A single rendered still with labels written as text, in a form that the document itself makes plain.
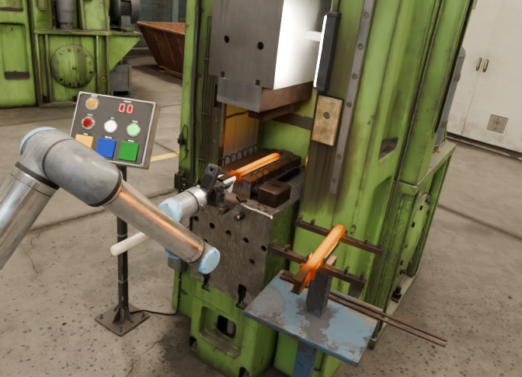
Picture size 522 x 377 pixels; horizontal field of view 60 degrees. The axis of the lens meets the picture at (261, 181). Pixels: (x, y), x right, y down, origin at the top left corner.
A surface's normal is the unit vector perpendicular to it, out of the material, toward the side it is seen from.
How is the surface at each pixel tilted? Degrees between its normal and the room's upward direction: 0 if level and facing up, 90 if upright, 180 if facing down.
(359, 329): 0
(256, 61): 90
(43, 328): 0
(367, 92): 90
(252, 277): 90
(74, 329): 0
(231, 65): 90
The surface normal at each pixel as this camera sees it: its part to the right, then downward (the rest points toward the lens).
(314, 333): 0.11, -0.91
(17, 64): 0.62, 0.37
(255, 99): -0.54, 0.28
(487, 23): -0.72, 0.20
